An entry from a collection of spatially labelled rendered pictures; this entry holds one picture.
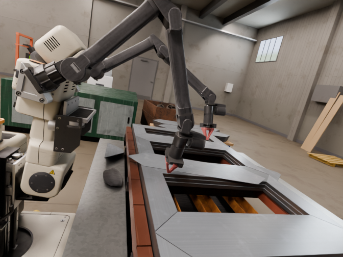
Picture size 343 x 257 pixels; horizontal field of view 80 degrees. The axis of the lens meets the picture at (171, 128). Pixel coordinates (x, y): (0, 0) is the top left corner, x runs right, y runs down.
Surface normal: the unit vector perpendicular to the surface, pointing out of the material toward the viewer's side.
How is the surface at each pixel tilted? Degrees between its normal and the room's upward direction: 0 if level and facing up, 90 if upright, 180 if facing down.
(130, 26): 89
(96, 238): 0
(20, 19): 90
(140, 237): 0
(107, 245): 0
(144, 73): 90
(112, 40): 89
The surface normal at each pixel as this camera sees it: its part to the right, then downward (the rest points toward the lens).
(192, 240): 0.20, -0.95
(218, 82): 0.20, 0.26
